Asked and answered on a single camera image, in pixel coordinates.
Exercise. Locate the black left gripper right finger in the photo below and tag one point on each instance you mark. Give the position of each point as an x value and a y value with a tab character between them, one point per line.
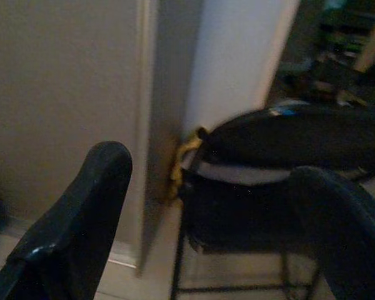
353	250

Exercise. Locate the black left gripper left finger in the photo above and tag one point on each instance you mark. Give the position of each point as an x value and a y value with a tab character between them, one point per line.
68	243

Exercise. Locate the black folding chair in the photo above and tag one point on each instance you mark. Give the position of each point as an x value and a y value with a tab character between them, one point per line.
237	212

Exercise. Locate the grey wardrobe door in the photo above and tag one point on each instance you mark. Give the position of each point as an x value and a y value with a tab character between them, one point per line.
59	93

